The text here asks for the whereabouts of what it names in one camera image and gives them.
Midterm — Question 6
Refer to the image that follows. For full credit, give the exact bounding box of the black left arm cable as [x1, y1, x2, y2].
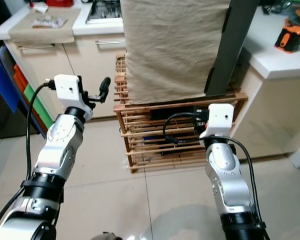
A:
[0, 80, 57, 240]

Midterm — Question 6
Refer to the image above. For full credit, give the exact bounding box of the wooden slatted rack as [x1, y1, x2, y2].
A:
[113, 53, 249, 174]

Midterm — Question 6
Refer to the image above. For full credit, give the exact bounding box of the black fridge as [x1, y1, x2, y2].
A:
[0, 0, 45, 140]

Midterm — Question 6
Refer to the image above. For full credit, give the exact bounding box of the large beige draped cloth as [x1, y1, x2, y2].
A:
[119, 0, 232, 105]

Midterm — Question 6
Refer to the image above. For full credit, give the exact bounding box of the metal cabinet bar handle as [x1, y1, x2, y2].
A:
[95, 39, 129, 46]
[17, 44, 56, 51]

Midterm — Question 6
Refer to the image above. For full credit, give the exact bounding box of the steel gas stove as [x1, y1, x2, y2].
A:
[84, 0, 124, 25]

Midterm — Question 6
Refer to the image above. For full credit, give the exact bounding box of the orange and black tool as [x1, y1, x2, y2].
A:
[273, 22, 300, 54]

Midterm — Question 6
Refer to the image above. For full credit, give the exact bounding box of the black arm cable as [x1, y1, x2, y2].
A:
[162, 111, 270, 240]
[0, 80, 57, 240]

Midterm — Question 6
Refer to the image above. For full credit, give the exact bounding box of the dark grey upright panel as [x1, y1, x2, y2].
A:
[203, 0, 261, 97]

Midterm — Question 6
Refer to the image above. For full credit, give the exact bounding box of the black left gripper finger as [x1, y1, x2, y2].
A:
[98, 76, 112, 104]

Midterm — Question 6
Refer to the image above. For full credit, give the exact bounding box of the red kitchen container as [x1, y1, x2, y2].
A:
[44, 0, 75, 8]

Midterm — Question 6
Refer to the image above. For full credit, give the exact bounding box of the clear plastic food packet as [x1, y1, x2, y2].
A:
[31, 15, 69, 29]

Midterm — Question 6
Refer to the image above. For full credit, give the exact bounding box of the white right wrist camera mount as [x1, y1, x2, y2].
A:
[199, 103, 235, 141]

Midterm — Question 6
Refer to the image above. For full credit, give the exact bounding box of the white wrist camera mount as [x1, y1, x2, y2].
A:
[199, 103, 235, 141]
[53, 74, 92, 120]

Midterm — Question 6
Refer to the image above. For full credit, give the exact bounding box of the small beige counter cloth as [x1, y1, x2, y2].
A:
[8, 10, 82, 45]

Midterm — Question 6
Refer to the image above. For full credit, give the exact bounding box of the small white paper piece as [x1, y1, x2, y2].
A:
[30, 2, 50, 14]

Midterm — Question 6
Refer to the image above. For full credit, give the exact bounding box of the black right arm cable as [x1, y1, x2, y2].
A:
[162, 111, 270, 240]

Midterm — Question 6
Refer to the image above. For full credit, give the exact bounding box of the cream cabinet with white top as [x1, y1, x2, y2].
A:
[230, 5, 300, 162]

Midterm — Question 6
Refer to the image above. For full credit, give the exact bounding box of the orange flat board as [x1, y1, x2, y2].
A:
[13, 63, 32, 95]

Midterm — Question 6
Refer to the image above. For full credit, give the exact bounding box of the blue flat board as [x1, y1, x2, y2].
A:
[0, 63, 16, 109]

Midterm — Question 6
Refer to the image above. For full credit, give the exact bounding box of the grey robot foot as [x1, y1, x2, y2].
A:
[102, 231, 124, 240]

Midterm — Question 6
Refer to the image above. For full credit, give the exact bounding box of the green flat board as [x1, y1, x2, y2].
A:
[23, 83, 55, 129]

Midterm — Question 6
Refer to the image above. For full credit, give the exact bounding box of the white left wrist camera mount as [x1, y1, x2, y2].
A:
[53, 74, 92, 120]

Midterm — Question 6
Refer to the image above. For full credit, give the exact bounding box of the cream cabinet with bar handles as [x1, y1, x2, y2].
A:
[0, 0, 129, 122]

